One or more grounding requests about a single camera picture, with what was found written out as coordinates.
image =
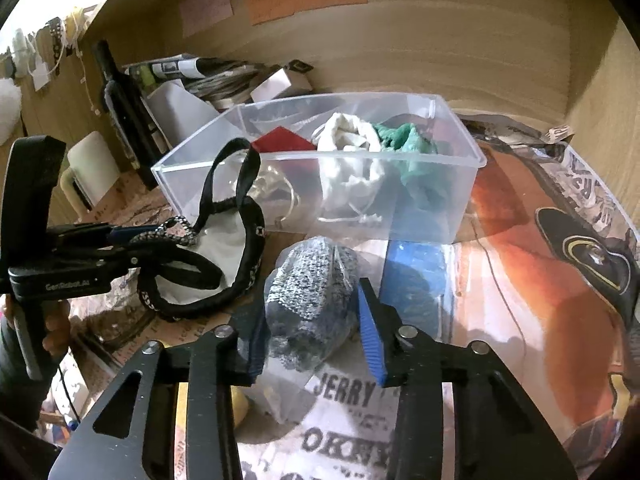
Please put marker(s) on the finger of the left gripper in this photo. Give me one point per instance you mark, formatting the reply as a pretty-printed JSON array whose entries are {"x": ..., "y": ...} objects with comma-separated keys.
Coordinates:
[
  {"x": 54, "y": 276},
  {"x": 91, "y": 236}
]

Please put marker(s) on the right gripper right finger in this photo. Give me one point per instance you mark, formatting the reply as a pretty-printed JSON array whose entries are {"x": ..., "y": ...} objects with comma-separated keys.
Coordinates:
[{"x": 379, "y": 324}]

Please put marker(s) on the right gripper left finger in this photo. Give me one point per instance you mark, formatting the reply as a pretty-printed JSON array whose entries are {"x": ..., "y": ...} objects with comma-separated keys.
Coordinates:
[{"x": 249, "y": 323}]

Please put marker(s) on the grey knit cloth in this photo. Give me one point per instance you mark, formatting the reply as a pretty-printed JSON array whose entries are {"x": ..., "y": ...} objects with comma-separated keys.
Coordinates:
[{"x": 309, "y": 302}]

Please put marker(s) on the white black-trimmed fabric pouch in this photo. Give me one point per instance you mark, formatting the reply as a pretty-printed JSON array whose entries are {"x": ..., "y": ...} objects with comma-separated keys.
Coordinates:
[{"x": 198, "y": 269}]

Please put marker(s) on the clear plastic storage box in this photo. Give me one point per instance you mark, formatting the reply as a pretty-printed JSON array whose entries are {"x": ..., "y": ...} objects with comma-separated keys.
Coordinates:
[{"x": 386, "y": 165}]

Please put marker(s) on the white drawstring pouch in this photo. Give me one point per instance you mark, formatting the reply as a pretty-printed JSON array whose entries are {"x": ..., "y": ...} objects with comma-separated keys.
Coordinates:
[{"x": 352, "y": 176}]

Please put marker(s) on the left hand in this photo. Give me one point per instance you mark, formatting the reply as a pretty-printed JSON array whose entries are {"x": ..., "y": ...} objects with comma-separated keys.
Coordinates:
[{"x": 57, "y": 322}]

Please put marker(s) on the blue cloth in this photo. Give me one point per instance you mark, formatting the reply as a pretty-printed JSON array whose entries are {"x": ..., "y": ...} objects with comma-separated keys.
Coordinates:
[{"x": 416, "y": 281}]

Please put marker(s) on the dark wine bottle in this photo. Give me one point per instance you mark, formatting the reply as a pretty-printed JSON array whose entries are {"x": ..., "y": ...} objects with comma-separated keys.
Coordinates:
[{"x": 142, "y": 140}]

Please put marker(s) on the green crumpled cloth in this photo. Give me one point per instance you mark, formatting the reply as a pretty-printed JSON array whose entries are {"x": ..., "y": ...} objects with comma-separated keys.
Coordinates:
[{"x": 425, "y": 183}]

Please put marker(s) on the white paper sheet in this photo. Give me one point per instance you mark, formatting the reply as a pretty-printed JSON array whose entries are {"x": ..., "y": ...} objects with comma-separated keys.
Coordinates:
[{"x": 178, "y": 112}]

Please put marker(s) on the orange printed poster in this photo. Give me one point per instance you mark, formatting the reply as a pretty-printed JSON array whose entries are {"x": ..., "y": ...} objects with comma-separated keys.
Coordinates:
[{"x": 548, "y": 274}]

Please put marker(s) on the red fabric piece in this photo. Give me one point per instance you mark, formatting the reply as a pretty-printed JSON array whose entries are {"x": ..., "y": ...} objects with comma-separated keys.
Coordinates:
[{"x": 282, "y": 144}]

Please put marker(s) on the stack of newspapers and magazines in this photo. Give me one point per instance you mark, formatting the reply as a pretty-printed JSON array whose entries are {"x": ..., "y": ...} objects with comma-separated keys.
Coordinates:
[{"x": 219, "y": 82}]

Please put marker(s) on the small white box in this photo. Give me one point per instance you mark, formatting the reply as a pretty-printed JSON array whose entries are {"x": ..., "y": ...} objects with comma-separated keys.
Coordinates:
[{"x": 286, "y": 81}]

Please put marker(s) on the pink sticky note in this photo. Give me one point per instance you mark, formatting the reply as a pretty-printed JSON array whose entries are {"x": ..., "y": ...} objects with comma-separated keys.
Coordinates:
[{"x": 198, "y": 15}]

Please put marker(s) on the wooden shelf cabinet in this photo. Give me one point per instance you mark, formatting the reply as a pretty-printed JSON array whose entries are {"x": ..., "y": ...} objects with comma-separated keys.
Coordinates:
[{"x": 542, "y": 62}]

